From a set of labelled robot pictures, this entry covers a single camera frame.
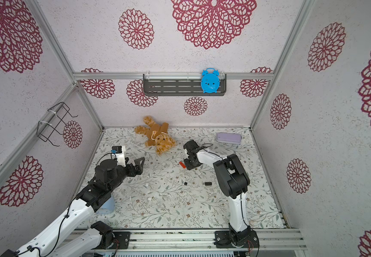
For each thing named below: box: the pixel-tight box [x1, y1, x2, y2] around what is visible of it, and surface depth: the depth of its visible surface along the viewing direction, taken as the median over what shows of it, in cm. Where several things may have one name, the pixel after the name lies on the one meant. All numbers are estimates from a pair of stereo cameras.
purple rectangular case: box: [216, 132, 242, 145], surface depth 114 cm
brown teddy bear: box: [134, 115, 177, 156], surface depth 108 cm
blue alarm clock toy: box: [200, 67, 221, 94], surface depth 90 cm
